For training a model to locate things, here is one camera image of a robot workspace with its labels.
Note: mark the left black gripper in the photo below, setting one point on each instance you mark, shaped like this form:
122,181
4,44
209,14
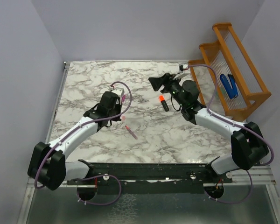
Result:
118,104

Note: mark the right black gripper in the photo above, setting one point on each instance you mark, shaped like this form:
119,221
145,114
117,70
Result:
157,82

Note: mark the black orange highlighter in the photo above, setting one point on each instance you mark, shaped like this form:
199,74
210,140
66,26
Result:
164,103

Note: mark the pink marker pen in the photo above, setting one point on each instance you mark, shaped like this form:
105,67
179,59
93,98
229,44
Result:
131,132

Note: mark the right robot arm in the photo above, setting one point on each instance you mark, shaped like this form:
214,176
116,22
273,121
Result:
247,145

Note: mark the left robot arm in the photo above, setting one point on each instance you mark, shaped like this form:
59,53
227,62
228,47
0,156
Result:
48,165

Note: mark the blue stapler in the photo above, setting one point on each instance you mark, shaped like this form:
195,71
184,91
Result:
229,85

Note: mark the orange wooden rack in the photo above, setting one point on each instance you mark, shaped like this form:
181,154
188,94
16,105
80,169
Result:
227,56

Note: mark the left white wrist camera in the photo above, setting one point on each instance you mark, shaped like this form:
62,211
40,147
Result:
117,90

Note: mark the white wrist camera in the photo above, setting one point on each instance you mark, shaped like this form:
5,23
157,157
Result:
117,90
183,72

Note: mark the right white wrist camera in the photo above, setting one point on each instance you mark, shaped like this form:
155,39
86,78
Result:
183,72

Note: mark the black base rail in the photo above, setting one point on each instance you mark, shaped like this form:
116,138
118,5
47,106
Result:
150,178

